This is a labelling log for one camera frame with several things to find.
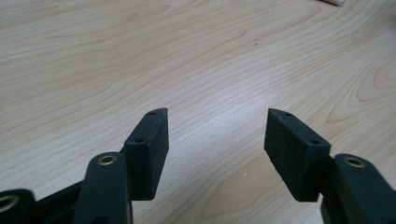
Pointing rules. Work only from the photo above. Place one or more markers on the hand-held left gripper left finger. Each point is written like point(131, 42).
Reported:
point(146, 161)

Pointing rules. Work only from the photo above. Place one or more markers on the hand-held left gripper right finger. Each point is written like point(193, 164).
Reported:
point(292, 161)

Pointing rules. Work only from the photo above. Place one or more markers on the white object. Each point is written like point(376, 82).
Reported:
point(332, 2)

